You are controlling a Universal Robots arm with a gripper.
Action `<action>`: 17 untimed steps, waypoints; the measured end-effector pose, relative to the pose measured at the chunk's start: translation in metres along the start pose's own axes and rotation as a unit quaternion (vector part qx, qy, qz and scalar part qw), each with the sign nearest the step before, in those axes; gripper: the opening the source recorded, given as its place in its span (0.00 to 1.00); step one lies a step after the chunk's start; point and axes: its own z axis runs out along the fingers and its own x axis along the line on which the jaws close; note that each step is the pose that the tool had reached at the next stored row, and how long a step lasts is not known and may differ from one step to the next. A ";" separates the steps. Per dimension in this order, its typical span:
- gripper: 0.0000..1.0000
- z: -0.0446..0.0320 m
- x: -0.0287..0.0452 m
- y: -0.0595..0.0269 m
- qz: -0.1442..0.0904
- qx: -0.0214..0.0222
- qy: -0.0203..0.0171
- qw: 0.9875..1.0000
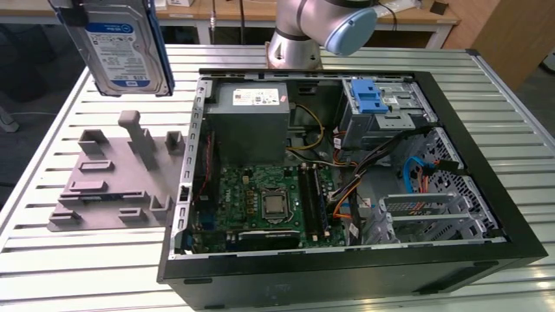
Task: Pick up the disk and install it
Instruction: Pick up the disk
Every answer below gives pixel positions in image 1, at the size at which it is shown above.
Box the yellow black wire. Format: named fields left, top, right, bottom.
left=286, top=103, right=326, bottom=152

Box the hard disk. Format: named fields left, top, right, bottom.
left=47, top=0, right=175, bottom=98

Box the black graphics card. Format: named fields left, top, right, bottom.
left=225, top=229, right=302, bottom=252

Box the wooden cabinet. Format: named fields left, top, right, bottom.
left=442, top=0, right=555, bottom=94

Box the black orange power wire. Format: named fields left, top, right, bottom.
left=415, top=159, right=463, bottom=196

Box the black PC case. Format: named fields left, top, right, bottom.
left=157, top=67, right=550, bottom=309

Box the black RAM stick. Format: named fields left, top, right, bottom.
left=311, top=164, right=334, bottom=237

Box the grey metal foot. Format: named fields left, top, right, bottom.
left=0, top=105, right=22, bottom=133

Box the silver drive cage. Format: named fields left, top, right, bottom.
left=338, top=76, right=438, bottom=150

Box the blue plastic drive latch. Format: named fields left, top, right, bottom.
left=351, top=79, right=391, bottom=114

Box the silver CPU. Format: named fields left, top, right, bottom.
left=262, top=194, right=289, bottom=217

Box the grey power supply unit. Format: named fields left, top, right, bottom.
left=203, top=81, right=293, bottom=166

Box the blue wire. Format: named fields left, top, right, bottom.
left=403, top=155, right=435, bottom=196

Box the thin black desk cable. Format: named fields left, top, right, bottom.
left=377, top=1, right=403, bottom=32

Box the black wire bundle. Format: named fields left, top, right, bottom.
left=342, top=126, right=435, bottom=209

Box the silver disk bay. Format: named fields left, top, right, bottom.
left=363, top=191, right=499, bottom=246

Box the grey parts rack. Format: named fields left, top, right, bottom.
left=46, top=109, right=190, bottom=232

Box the red black twisted wire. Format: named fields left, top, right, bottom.
left=193, top=133, right=218, bottom=201

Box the green motherboard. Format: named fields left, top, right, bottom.
left=186, top=164, right=349, bottom=254

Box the wooden desk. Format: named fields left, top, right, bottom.
left=0, top=0, right=462, bottom=49

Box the red wire with white label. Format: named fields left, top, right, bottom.
left=331, top=128, right=353, bottom=166

